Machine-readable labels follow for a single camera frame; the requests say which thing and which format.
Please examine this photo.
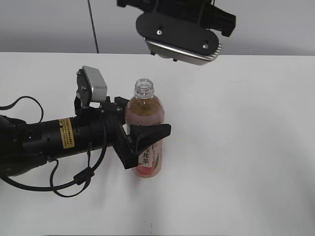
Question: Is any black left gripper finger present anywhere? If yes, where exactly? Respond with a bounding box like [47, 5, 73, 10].
[129, 124, 171, 154]
[114, 97, 128, 112]

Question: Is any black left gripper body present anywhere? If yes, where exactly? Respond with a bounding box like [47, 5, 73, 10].
[73, 97, 138, 169]

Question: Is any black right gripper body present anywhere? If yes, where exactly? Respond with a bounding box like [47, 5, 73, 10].
[116, 0, 236, 37]

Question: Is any pink peach tea bottle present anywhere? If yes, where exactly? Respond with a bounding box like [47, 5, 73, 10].
[125, 79, 165, 178]

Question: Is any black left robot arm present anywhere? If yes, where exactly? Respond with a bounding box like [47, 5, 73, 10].
[0, 97, 171, 177]

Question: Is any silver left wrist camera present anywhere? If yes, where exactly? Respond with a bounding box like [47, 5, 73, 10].
[76, 65, 107, 109]

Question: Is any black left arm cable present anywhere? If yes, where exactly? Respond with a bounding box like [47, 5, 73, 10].
[0, 96, 107, 198]

